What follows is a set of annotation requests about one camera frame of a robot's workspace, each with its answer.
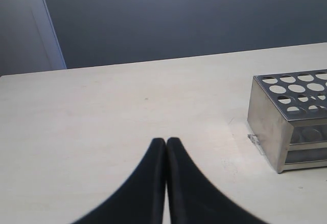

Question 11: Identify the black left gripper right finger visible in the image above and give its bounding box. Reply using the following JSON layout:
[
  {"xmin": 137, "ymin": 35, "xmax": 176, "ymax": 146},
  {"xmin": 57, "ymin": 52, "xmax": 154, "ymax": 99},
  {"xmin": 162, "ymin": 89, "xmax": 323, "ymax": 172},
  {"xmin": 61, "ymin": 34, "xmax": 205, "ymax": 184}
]
[{"xmin": 166, "ymin": 137, "xmax": 261, "ymax": 223}]

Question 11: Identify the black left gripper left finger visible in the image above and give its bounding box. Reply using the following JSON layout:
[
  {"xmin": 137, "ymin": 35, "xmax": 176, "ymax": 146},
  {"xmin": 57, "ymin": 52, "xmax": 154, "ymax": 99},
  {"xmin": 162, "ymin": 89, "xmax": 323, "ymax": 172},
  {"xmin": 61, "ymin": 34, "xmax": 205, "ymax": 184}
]
[{"xmin": 75, "ymin": 138, "xmax": 166, "ymax": 223}]

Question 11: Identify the stainless steel test tube rack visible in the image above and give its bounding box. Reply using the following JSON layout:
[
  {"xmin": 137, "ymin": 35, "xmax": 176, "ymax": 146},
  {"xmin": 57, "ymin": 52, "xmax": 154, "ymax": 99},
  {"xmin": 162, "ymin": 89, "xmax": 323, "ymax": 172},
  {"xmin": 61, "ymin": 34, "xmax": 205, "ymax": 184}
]
[{"xmin": 247, "ymin": 69, "xmax": 326, "ymax": 173}]

